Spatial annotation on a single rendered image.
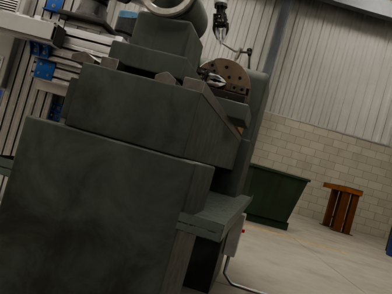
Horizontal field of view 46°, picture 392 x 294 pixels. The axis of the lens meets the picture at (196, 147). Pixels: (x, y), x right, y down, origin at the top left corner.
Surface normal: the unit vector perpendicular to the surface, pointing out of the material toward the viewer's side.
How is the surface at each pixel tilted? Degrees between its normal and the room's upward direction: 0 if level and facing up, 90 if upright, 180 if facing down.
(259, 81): 90
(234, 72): 90
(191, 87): 90
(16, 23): 90
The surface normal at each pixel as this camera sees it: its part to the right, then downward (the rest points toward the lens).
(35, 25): -0.11, -0.06
